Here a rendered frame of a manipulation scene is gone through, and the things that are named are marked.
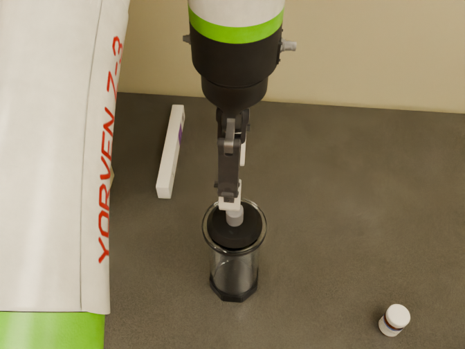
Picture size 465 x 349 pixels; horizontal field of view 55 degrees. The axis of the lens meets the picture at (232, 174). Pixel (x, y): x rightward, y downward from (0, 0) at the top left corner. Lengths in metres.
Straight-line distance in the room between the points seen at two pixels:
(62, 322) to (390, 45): 1.05
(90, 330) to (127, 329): 0.63
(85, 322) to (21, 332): 0.04
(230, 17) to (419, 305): 0.74
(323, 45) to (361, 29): 0.10
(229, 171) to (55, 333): 0.31
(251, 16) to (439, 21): 0.82
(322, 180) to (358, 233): 0.16
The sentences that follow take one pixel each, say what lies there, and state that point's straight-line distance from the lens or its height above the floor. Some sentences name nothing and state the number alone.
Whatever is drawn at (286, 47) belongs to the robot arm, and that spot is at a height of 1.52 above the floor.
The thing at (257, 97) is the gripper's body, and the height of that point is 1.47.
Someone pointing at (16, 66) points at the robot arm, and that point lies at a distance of 0.32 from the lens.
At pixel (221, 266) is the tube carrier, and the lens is 0.79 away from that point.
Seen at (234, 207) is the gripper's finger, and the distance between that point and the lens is 0.63.
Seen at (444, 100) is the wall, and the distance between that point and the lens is 1.36.
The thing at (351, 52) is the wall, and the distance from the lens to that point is 1.19.
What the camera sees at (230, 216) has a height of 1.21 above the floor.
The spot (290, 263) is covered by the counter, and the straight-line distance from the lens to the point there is 0.96.
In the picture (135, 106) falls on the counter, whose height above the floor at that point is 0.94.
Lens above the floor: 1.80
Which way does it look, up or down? 53 degrees down
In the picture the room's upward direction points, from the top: straight up
